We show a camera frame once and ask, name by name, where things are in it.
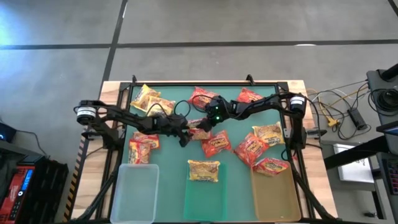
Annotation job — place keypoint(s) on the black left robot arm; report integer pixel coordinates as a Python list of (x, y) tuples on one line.
[(124, 116)]

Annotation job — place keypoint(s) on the clear plastic bin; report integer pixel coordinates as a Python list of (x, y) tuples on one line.
[(135, 193)]

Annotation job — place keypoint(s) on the black frame clamp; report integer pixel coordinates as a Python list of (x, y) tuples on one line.
[(134, 78), (250, 79)]

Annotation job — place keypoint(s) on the black metal table frame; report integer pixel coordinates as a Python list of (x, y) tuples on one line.
[(202, 83)]

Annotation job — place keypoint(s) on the black yellow hazard strip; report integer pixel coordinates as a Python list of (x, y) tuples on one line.
[(74, 183)]

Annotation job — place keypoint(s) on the black power adapter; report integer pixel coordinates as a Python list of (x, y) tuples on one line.
[(357, 118)]

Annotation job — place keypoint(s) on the orange-red Maruchan noodle packet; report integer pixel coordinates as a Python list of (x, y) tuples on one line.
[(202, 95), (216, 143), (248, 95), (250, 148)]

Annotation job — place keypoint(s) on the red and black electronic device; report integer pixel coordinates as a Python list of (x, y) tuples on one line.
[(12, 193)]

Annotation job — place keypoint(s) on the amber plastic bin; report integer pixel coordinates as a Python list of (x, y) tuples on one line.
[(275, 196)]

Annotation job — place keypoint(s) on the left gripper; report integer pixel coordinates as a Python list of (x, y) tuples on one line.
[(171, 124)]

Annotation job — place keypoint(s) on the black device with blue light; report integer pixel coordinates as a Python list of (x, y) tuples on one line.
[(5, 132)]

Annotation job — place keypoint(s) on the dark tablet screen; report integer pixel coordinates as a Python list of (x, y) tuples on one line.
[(388, 129)]

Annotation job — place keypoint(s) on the black plastic crate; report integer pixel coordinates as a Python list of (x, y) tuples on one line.
[(46, 186)]

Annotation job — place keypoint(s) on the yellow Maruchan noodle packet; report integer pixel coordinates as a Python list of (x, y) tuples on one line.
[(203, 170), (163, 105), (143, 96), (269, 133)]

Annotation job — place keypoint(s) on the black pole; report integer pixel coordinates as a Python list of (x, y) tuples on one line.
[(391, 72)]

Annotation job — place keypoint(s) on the small black floor object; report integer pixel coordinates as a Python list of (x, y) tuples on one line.
[(369, 214)]

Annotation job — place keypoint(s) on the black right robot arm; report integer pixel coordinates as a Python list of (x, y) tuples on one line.
[(264, 102)]

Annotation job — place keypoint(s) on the white paper sheet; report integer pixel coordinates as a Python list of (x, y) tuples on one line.
[(354, 171)]

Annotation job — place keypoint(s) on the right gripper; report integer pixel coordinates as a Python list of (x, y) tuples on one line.
[(219, 107)]

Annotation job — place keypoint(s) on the green plastic bin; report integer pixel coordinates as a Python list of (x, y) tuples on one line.
[(205, 202)]

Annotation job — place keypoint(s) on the grey equipment cart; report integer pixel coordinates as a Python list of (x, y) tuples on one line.
[(373, 81)]

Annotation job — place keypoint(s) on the black stand beam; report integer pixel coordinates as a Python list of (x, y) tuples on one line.
[(354, 152)]

